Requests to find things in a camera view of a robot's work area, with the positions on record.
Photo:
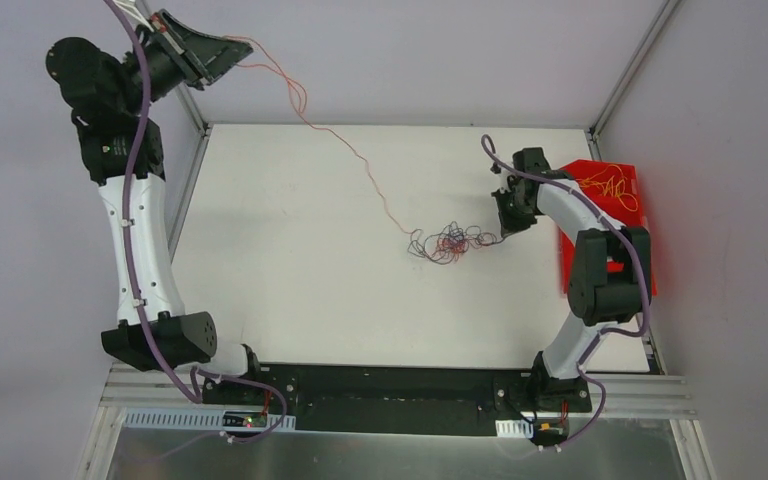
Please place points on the right controller board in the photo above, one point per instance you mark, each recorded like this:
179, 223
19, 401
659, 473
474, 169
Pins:
546, 435

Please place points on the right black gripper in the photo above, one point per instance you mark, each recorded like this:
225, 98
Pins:
509, 216

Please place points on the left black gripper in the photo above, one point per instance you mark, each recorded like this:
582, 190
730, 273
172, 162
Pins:
185, 59

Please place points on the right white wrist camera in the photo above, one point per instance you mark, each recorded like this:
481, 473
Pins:
498, 175

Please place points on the red plastic bin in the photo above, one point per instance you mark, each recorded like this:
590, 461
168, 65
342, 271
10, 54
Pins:
614, 187

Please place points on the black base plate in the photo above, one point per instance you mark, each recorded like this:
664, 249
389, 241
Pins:
396, 400

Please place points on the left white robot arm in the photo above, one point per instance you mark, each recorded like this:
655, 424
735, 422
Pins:
121, 149

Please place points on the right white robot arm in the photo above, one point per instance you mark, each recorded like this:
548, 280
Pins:
610, 276

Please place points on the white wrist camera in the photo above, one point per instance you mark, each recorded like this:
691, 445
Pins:
498, 175
140, 11

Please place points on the aluminium frame rail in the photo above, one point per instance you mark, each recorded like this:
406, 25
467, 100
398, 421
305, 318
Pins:
637, 396

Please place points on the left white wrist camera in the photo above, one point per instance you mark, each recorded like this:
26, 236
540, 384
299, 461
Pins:
140, 11

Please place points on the controller board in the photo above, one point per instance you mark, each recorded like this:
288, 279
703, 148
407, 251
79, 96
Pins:
546, 435
244, 420

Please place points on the left controller board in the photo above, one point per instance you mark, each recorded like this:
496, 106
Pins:
244, 420

